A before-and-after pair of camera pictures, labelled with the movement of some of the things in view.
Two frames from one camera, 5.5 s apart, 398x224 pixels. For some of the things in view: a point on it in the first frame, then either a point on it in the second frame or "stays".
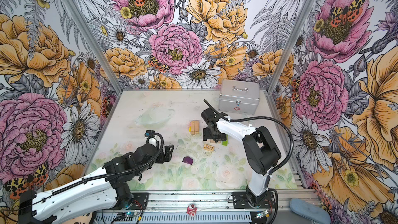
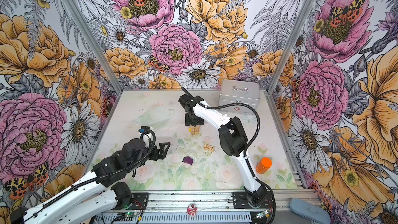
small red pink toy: [192, 210] stays
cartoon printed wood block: [209, 147] stays
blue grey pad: [308, 210] stays
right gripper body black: [214, 135] to [193, 120]
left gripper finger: [168, 156] to [157, 154]
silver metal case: [239, 97] stays
